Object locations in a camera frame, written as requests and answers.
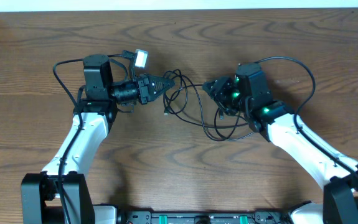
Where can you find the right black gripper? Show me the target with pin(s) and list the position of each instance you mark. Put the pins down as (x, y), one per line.
(219, 89)

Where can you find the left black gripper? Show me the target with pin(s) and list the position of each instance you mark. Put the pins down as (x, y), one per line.
(143, 89)

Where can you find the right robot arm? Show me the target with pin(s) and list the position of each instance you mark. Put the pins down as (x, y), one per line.
(247, 92)

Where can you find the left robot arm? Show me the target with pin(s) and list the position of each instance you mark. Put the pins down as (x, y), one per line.
(59, 193)

